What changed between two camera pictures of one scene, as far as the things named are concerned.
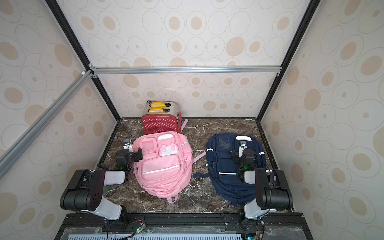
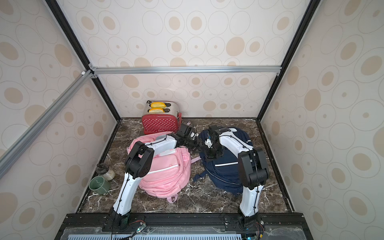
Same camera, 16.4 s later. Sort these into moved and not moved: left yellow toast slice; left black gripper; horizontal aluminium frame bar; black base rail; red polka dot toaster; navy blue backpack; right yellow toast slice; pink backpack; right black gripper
Moved: navy blue backpack; left black gripper; right black gripper
Not moved: black base rail; red polka dot toaster; horizontal aluminium frame bar; right yellow toast slice; pink backpack; left yellow toast slice
